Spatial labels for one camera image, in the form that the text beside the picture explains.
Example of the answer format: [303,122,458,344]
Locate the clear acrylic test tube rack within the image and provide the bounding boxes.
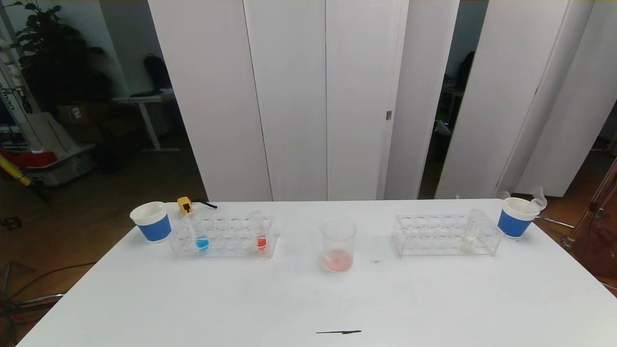
[169,215,280,259]
[392,214,504,257]

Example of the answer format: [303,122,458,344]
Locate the test tube with pale yellow pigment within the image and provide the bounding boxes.
[462,209,485,253]

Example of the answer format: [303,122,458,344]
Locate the white folding screen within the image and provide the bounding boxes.
[148,0,461,201]
[435,0,617,199]

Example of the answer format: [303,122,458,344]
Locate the yellow tape measure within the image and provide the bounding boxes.
[177,196,218,214]

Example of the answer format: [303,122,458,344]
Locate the clear glass beaker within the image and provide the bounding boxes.
[319,218,357,273]

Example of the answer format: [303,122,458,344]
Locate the cardboard box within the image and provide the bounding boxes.
[55,102,104,127]

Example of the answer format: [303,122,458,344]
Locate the blue and white paper cup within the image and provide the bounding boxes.
[130,201,172,242]
[497,197,541,238]

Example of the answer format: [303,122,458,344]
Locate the dark green potted plant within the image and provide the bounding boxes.
[10,0,109,114]

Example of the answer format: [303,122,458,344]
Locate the white standing desk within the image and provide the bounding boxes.
[113,89,180,153]

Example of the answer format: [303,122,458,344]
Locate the black tripod with cables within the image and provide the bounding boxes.
[0,262,97,338]

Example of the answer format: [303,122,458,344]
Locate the black backpack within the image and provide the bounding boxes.
[144,54,172,90]

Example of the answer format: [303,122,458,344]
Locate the white platform with board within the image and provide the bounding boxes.
[24,112,95,186]

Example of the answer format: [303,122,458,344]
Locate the test tube with blue pigment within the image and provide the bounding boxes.
[189,212,210,251]

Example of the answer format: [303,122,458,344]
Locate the test tube with red pigment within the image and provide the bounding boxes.
[248,211,268,250]
[523,187,548,215]

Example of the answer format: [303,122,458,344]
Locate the red box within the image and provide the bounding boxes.
[10,150,57,168]

